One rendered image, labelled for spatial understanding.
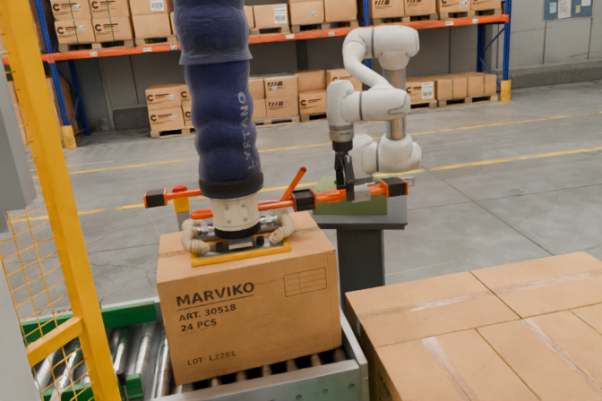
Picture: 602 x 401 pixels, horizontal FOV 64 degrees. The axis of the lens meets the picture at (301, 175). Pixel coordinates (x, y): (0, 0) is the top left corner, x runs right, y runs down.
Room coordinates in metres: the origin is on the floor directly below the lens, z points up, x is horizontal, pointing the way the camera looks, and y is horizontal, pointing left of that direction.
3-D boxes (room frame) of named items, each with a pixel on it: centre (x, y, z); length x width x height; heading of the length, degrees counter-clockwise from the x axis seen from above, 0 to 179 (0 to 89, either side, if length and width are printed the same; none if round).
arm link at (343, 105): (1.70, -0.17, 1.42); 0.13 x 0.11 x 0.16; 75
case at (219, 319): (1.62, 0.24, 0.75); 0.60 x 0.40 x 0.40; 103
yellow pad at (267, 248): (1.52, 0.23, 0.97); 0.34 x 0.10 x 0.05; 100
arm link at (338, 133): (1.70, -0.16, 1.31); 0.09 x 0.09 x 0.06
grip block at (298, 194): (1.66, 0.00, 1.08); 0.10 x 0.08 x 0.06; 10
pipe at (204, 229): (1.62, 0.25, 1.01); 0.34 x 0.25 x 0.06; 100
